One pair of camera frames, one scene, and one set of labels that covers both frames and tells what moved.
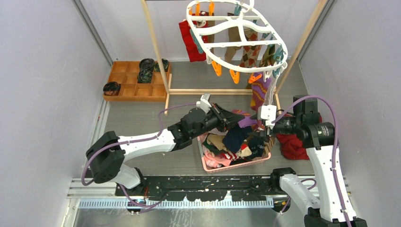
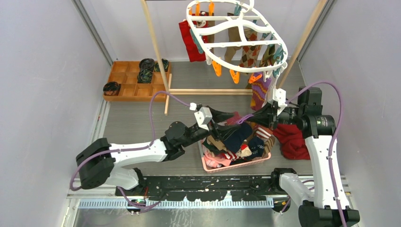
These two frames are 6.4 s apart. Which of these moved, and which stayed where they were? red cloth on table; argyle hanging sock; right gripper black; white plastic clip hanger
Moved: right gripper black
Stayed: white plastic clip hanger; red cloth on table; argyle hanging sock
